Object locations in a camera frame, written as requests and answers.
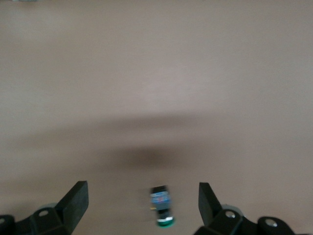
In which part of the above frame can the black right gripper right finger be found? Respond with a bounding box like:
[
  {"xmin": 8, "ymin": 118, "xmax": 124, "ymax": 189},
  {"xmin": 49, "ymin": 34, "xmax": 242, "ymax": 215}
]
[{"xmin": 193, "ymin": 182, "xmax": 297, "ymax": 235}]

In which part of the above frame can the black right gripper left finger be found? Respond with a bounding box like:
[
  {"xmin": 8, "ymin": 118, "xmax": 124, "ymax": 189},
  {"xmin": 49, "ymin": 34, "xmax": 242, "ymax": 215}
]
[{"xmin": 0, "ymin": 181, "xmax": 89, "ymax": 235}]

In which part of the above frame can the green push button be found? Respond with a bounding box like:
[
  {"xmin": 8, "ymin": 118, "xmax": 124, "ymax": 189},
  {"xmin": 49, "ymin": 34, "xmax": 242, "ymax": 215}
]
[{"xmin": 149, "ymin": 185, "xmax": 176, "ymax": 228}]

